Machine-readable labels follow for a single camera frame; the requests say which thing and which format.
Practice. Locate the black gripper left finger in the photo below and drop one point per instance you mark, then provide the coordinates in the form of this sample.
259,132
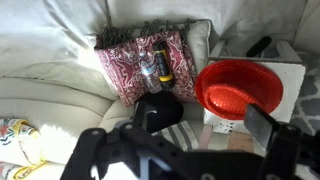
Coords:
140,116

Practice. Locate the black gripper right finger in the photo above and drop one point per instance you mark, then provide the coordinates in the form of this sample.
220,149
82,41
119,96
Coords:
261,126

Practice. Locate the grey striped white towel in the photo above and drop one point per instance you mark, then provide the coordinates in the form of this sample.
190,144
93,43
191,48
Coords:
180,135

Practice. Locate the orange sequin hat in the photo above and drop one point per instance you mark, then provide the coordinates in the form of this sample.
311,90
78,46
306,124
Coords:
233,90

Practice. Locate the black felt hat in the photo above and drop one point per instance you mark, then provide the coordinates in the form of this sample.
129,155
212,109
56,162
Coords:
166,110

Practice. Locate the grey white patterned pillow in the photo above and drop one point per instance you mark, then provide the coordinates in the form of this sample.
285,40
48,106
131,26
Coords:
308,100

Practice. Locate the small white wooden chair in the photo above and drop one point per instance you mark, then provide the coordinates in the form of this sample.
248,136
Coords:
290,76

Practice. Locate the floral print pillow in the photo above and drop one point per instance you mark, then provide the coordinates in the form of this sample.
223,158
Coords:
15,143

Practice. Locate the clear plastic water bottle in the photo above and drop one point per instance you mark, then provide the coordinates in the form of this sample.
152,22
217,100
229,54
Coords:
149,71

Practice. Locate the red patterned fringed scarf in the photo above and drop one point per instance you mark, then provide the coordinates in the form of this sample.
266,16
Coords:
123,66

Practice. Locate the silver black bottle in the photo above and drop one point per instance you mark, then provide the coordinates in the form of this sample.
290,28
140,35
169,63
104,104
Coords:
163,65

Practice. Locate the cream fabric sofa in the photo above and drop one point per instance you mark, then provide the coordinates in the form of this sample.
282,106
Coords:
50,50

